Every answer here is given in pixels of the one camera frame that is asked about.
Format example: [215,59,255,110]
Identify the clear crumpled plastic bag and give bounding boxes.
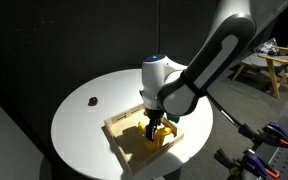
[253,37,280,56]

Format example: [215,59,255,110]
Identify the black spring clamp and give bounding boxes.
[213,148,242,175]

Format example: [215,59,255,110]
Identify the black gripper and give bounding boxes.
[144,107,166,142]

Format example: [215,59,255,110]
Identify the wooden armchair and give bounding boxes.
[231,45,288,100]

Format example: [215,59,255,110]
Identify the light wooden tray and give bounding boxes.
[103,102,185,176]

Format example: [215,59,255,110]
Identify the purple spring clamp orange tips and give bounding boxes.
[263,121,288,146]
[242,148,281,180]

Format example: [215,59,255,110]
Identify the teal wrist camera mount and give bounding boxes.
[165,114,182,125]

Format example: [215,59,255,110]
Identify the yellow toy banana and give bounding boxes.
[136,121,174,137]

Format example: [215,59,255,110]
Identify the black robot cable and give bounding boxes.
[206,94,288,150]

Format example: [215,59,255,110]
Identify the dark red toy plum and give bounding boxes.
[87,96,99,107]

